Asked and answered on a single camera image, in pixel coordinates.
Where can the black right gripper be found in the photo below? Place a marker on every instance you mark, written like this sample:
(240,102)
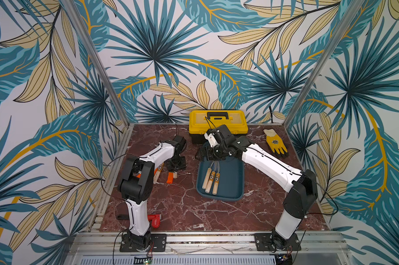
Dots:
(212,153)

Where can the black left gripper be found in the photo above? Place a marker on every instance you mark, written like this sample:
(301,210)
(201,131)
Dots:
(182,166)

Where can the wooden handle sickle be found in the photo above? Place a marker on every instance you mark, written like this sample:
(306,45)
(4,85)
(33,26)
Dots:
(207,175)
(157,173)
(211,179)
(217,178)

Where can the teal plastic tray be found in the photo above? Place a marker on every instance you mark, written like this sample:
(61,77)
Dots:
(231,183)

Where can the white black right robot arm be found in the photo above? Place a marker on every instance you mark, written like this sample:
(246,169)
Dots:
(300,186)

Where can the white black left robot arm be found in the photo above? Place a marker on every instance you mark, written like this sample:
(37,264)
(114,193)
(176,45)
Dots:
(138,178)

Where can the yellow black toolbox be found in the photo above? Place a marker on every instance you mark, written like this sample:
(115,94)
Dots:
(200,121)

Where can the yellow white work glove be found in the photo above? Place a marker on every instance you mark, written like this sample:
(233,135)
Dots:
(275,143)

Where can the red black clamp tool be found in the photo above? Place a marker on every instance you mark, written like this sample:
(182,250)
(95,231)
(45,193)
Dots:
(155,220)

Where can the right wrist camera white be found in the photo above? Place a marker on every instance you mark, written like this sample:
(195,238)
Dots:
(210,137)

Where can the orange handle sickle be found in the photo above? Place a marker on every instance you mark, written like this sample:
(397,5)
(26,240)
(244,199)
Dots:
(170,178)

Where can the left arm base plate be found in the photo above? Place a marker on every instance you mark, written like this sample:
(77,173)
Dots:
(135,243)

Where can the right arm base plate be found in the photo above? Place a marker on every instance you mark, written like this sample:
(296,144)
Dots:
(274,243)

